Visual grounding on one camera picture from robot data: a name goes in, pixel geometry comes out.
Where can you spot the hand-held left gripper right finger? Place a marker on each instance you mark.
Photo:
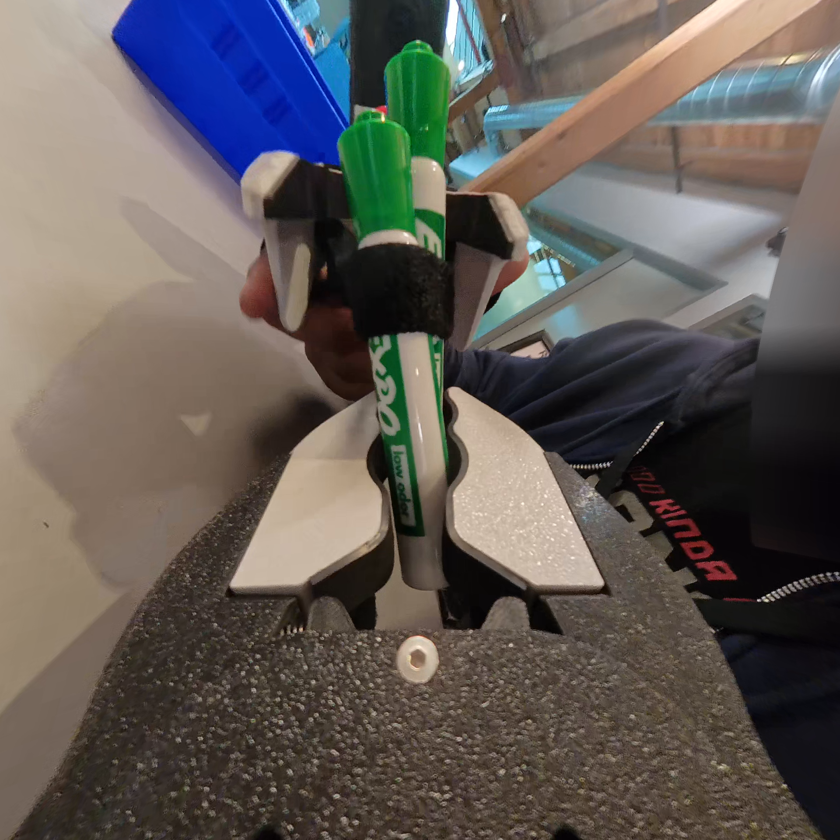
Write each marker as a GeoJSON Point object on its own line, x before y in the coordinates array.
{"type": "Point", "coordinates": [525, 519]}

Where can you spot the framed wall sign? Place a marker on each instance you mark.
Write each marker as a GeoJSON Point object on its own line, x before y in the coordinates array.
{"type": "Point", "coordinates": [529, 345]}

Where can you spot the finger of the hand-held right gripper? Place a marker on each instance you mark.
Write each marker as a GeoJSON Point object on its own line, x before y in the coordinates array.
{"type": "Point", "coordinates": [486, 269]}
{"type": "Point", "coordinates": [286, 236]}

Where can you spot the silver air duct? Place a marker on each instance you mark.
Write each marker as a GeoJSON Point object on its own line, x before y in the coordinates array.
{"type": "Point", "coordinates": [683, 99]}

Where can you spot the large blue plastic bin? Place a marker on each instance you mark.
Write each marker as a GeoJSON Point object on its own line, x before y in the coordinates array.
{"type": "Point", "coordinates": [236, 72]}

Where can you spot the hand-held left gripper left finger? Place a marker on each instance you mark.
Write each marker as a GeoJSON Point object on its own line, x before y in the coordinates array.
{"type": "Point", "coordinates": [309, 525]}

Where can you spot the person's right hand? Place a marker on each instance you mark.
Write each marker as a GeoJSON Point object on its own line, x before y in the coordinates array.
{"type": "Point", "coordinates": [335, 355]}

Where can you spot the green marker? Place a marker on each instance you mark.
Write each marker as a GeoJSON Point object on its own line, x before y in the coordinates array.
{"type": "Point", "coordinates": [378, 177]}
{"type": "Point", "coordinates": [420, 99]}

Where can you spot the wooden post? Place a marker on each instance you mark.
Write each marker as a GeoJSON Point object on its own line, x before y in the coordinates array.
{"type": "Point", "coordinates": [630, 99]}

